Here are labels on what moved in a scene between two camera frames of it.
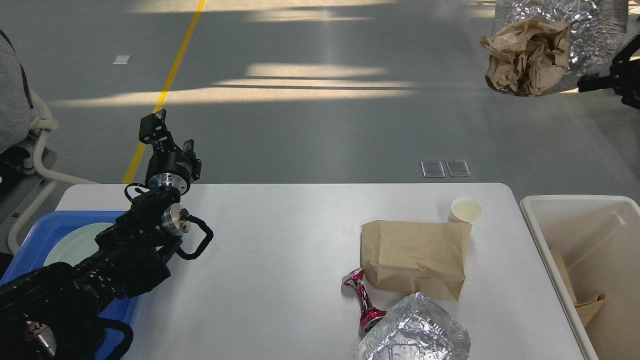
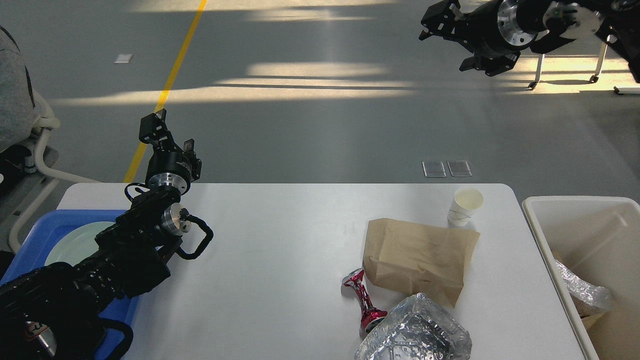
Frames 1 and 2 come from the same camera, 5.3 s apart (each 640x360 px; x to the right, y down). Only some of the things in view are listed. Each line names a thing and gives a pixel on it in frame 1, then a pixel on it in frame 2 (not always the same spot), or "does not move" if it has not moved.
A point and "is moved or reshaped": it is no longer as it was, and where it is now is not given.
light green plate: [76, 244] does not move
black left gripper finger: [153, 130] does not move
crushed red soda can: [368, 312] does not move
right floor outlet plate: [458, 168] does not move
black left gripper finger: [196, 165] does not move
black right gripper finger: [591, 82] to [491, 64]
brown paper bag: [428, 258] does not move
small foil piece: [598, 28] to [599, 296]
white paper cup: [465, 209] is moved or reshaped
